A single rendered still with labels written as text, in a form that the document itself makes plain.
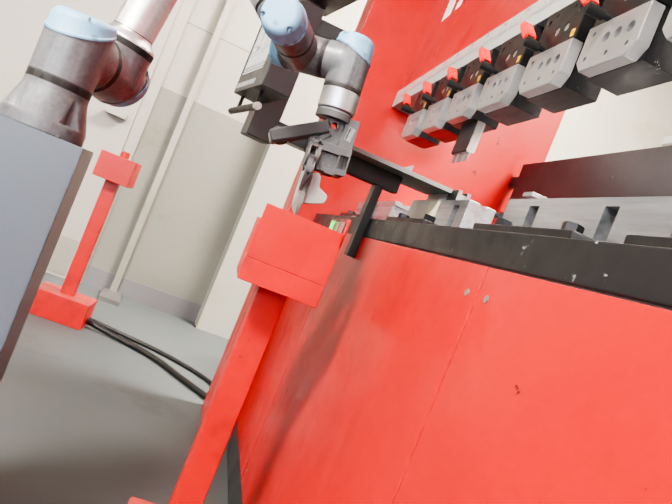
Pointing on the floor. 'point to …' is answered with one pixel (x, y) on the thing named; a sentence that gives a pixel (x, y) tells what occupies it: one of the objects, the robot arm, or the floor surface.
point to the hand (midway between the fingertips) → (293, 208)
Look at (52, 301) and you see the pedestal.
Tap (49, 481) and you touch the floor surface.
